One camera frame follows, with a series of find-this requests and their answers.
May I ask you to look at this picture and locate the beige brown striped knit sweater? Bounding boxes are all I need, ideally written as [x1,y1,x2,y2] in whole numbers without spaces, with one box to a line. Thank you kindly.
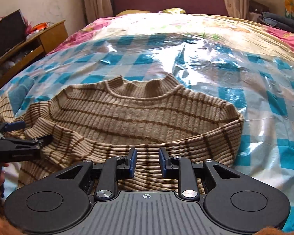
[11,74,244,190]

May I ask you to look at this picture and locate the folded dark blue clothes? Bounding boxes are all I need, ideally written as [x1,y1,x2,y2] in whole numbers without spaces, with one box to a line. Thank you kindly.
[259,12,294,32]

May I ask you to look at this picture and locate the wooden side cabinet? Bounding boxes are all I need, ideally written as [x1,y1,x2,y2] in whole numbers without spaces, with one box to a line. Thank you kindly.
[0,20,68,89]

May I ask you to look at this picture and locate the black television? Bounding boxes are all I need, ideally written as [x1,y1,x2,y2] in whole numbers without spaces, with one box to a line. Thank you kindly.
[0,10,27,57]

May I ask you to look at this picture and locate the orange item on cabinet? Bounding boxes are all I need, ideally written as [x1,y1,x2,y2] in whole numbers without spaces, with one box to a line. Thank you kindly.
[31,22,48,33]

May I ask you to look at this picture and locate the blue checkered plastic sheet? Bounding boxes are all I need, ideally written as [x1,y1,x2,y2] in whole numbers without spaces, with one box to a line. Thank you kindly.
[1,33,294,232]

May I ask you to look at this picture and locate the yellow pillow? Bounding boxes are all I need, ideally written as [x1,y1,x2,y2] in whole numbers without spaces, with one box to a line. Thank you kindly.
[116,8,186,16]

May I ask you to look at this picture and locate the maroon padded headboard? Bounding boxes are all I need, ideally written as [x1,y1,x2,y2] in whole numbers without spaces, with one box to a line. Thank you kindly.
[113,0,228,16]

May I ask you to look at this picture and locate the pink floral bed cover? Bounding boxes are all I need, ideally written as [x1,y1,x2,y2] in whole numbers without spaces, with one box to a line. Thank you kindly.
[53,13,294,62]

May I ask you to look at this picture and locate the dark brown handbag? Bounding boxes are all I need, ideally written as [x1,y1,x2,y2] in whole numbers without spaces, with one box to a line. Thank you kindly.
[249,0,270,14]

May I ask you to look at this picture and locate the yellow flower wall sticker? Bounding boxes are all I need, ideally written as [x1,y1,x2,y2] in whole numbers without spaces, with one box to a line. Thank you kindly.
[284,0,294,20]

